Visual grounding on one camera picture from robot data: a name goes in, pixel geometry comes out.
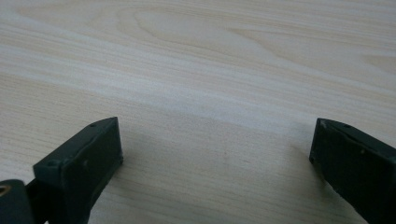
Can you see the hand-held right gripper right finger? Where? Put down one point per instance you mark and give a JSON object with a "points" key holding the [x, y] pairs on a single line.
{"points": [[358, 165]]}

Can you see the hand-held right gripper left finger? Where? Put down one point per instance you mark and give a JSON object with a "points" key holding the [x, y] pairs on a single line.
{"points": [[81, 168]]}

